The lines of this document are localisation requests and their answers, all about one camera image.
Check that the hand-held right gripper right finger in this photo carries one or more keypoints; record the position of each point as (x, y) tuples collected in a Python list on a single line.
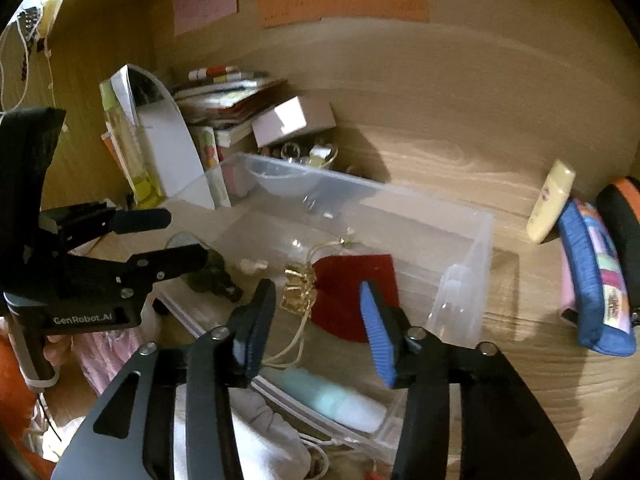
[(377, 340)]

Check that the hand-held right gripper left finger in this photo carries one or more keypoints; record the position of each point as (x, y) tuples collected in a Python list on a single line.
[(254, 332)]

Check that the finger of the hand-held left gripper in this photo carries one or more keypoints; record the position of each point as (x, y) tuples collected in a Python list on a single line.
[(140, 220), (170, 262)]

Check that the dark glass bottle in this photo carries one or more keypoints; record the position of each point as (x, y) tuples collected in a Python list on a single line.
[(212, 277)]

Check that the red fabric pouch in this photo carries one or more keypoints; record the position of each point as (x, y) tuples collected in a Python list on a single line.
[(345, 290)]

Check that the white cloth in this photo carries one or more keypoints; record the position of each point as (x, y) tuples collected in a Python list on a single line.
[(260, 440)]

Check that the clear plastic storage box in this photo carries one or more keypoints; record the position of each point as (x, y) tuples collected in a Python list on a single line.
[(430, 240)]

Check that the wooden desktop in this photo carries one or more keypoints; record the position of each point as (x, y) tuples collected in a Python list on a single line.
[(450, 170)]

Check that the person's left hand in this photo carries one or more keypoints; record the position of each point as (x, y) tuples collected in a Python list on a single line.
[(57, 352)]

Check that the yellow-green clear bottle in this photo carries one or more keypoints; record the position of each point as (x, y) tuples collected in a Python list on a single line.
[(132, 160)]

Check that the gold wrapped candy bundle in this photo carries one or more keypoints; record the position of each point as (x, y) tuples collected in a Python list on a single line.
[(299, 290)]

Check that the orange packet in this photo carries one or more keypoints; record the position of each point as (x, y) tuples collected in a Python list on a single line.
[(111, 152)]

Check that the white curved card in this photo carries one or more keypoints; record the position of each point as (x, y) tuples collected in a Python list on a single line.
[(167, 150)]

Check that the teal and white tube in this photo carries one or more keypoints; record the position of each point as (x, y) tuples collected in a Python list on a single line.
[(330, 400)]

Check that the dotted print box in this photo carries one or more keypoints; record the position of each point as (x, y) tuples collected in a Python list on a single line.
[(210, 155)]

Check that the white paper receipt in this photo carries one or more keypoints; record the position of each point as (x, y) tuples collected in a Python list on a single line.
[(125, 95)]

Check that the stack of books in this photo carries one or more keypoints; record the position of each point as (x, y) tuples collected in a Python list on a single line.
[(225, 105)]

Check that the yellow foam block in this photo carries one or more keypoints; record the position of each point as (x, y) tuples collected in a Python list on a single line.
[(52, 10)]

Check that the red and white marker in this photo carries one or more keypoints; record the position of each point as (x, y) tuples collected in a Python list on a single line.
[(215, 72)]

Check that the small white cardboard box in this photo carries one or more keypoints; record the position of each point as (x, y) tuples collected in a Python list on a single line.
[(295, 117)]

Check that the pink flat case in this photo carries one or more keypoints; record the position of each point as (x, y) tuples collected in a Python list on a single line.
[(567, 285)]

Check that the orange cloth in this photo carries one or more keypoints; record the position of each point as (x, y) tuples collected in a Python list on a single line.
[(15, 410)]

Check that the blue patchwork pencil case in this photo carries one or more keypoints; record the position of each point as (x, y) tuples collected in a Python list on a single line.
[(587, 280)]

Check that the cream lotion tube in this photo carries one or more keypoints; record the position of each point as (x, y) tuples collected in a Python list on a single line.
[(550, 200)]

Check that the pink paper note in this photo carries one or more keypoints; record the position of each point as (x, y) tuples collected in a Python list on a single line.
[(205, 0)]

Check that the black and orange zip case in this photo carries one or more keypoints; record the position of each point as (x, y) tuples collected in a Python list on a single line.
[(622, 225)]

